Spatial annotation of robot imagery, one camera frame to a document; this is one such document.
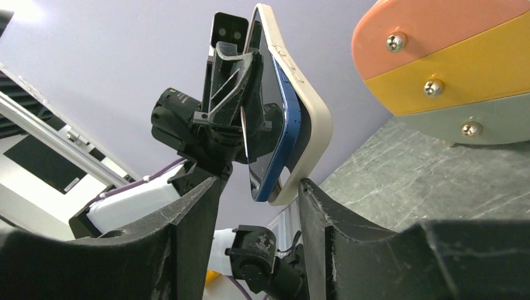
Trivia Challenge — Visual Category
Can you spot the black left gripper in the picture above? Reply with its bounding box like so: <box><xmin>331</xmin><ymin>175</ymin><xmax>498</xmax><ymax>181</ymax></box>
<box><xmin>151</xmin><ymin>41</ymin><xmax>273</xmax><ymax>169</ymax></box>

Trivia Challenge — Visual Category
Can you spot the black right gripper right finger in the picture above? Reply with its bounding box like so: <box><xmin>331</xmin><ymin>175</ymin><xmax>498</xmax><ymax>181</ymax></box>
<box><xmin>299</xmin><ymin>179</ymin><xmax>529</xmax><ymax>299</ymax></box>

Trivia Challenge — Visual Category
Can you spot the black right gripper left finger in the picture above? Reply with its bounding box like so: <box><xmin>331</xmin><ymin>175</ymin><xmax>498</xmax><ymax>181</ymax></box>
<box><xmin>1</xmin><ymin>177</ymin><xmax>220</xmax><ymax>299</ymax></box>

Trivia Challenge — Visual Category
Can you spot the phone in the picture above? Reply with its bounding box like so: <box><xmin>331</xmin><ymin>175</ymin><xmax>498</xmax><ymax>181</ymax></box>
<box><xmin>247</xmin><ymin>16</ymin><xmax>302</xmax><ymax>202</ymax></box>

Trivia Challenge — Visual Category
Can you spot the cream pink phone case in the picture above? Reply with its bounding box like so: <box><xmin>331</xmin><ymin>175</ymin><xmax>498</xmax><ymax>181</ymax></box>
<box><xmin>253</xmin><ymin>3</ymin><xmax>333</xmax><ymax>206</ymax></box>

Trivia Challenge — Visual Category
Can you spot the white cylindrical drawer box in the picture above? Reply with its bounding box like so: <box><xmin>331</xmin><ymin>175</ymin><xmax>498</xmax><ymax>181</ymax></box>
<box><xmin>351</xmin><ymin>1</ymin><xmax>529</xmax><ymax>145</ymax></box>

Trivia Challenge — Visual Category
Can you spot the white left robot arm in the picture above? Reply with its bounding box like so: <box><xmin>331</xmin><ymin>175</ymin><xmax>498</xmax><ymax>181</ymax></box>
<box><xmin>69</xmin><ymin>42</ymin><xmax>309</xmax><ymax>299</ymax></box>

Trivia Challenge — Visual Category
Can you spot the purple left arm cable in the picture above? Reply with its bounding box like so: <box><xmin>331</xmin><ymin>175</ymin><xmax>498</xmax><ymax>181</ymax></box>
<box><xmin>97</xmin><ymin>157</ymin><xmax>187</xmax><ymax>199</ymax></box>

